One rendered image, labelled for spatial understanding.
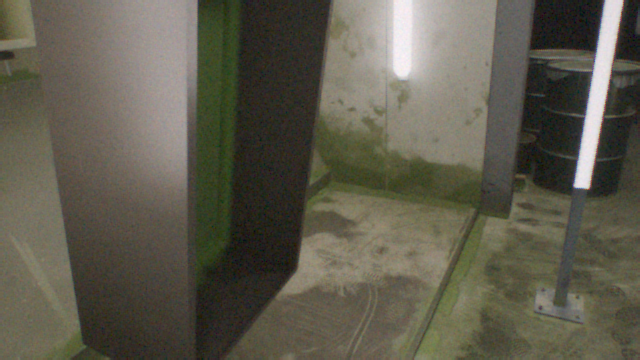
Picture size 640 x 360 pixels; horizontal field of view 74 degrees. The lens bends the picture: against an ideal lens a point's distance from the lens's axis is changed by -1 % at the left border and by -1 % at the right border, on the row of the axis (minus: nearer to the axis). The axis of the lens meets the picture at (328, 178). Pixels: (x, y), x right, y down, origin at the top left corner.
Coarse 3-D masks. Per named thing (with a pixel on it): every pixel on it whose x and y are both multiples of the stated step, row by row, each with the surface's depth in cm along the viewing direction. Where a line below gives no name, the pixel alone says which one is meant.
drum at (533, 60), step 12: (540, 60) 332; (552, 60) 326; (528, 72) 343; (540, 72) 335; (528, 84) 345; (540, 84) 337; (528, 96) 347; (540, 96) 339; (528, 108) 350; (540, 108) 343; (528, 120) 353; (540, 120) 346; (528, 132) 355
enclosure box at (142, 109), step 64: (64, 0) 74; (128, 0) 69; (192, 0) 66; (256, 0) 124; (320, 0) 117; (64, 64) 79; (128, 64) 73; (192, 64) 70; (256, 64) 132; (320, 64) 124; (64, 128) 86; (128, 128) 79; (192, 128) 75; (256, 128) 140; (64, 192) 93; (128, 192) 85; (192, 192) 80; (256, 192) 150; (128, 256) 93; (192, 256) 87; (256, 256) 159; (128, 320) 102; (192, 320) 94
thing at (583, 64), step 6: (582, 60) 312; (588, 60) 311; (558, 66) 299; (564, 66) 298; (570, 66) 297; (576, 66) 295; (582, 66) 294; (588, 66) 293; (618, 66) 288; (624, 66) 287; (630, 66) 284; (636, 66) 281
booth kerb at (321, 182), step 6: (324, 174) 321; (318, 180) 314; (324, 180) 323; (312, 186) 307; (318, 186) 315; (324, 186) 323; (312, 192) 308; (84, 348) 164; (90, 348) 167; (72, 354) 161; (78, 354) 162; (84, 354) 165; (90, 354) 167; (96, 354) 169; (102, 354) 172
